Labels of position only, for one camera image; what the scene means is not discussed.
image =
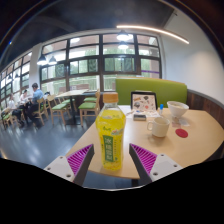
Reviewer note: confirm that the person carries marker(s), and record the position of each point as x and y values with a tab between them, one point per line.
11	102
36	97
24	98

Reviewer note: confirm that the long linear ceiling light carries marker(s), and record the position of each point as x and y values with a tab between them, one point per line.
153	30

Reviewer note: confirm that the white printed booklet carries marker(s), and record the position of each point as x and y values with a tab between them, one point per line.
152	113

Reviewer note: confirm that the yellow drink bottle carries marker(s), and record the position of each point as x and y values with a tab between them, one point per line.
110	133

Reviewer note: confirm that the white ribbed mug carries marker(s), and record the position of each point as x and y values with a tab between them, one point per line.
160	127

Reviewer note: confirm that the group of green-seated wooden chairs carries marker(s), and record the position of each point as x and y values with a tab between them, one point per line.
87	106

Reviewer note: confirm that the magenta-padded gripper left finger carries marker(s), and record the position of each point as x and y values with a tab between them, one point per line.
77	160

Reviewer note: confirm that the green upholstered bench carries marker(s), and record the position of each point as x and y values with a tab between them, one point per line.
166	90

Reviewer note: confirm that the small blue-capped bottle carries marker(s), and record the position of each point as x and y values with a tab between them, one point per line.
161	109

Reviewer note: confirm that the wooden dining table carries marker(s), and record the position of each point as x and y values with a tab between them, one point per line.
70	93

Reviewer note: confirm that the group of pendant lamps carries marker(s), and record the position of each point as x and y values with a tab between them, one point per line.
122	36

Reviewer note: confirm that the flat round red coaster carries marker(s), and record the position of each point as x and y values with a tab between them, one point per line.
181	133

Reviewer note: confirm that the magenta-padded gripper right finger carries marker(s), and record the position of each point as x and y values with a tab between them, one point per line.
144	160

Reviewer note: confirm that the small dark box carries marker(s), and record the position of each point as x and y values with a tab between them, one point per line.
139	117

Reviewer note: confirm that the white bowl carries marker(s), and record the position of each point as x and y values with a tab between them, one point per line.
177	109

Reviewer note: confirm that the black tablet with stickers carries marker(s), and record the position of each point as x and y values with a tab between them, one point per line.
144	101

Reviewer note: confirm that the black-framed window wall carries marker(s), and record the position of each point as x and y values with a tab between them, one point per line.
100	56

